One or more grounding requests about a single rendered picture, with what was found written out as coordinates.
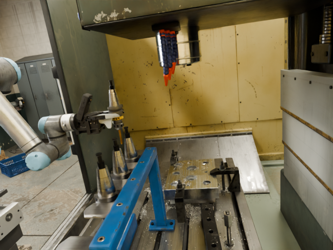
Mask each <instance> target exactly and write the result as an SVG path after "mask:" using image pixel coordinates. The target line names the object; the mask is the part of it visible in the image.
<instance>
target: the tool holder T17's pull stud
mask: <svg viewBox="0 0 333 250"><path fill-rule="evenodd" d="M96 156H97V158H98V162H97V165H98V169H102V168H104V167H105V162H104V160H102V152H99V153H96Z"/></svg>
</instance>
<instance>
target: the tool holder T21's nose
mask: <svg viewBox="0 0 333 250"><path fill-rule="evenodd" d="M123 126H124V124H123V122H122V120H119V121H113V127H114V128H115V129H116V130H121V129H122V128H123Z"/></svg>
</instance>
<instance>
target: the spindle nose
mask: <svg viewBox="0 0 333 250"><path fill-rule="evenodd" d="M180 28H181V30H180V31H175V37H176V46H177V47H176V49H177V51H176V52H177V55H176V56H177V58H176V65H184V64H191V63H200V62H201V61H202V58H201V56H202V51H201V42H200V41H201V39H200V27H199V26H184V27H180ZM155 38H156V45H157V52H158V60H159V64H160V67H163V59H162V57H163V56H162V48H161V40H160V36H159V35H157V34H155Z"/></svg>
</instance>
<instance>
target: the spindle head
mask: <svg viewBox="0 0 333 250"><path fill-rule="evenodd" d="M332 1H333V0H77V4H78V9H79V14H80V18H81V23H82V26H83V27H84V29H88V30H92V31H96V32H101V33H105V34H109V35H113V36H118V37H122V38H125V39H130V40H138V39H145V38H151V37H155V32H153V31H152V27H151V26H152V25H158V24H164V23H171V22H177V21H178V22H179V24H180V26H181V27H184V26H199V27H200V30H205V29H212V28H218V27H225V26H232V25H238V24H245V23H252V22H259V21H265V20H272V19H279V18H286V17H292V16H298V15H300V14H303V13H305V12H308V11H310V10H313V9H315V8H318V7H320V6H322V5H325V4H327V3H329V2H332Z"/></svg>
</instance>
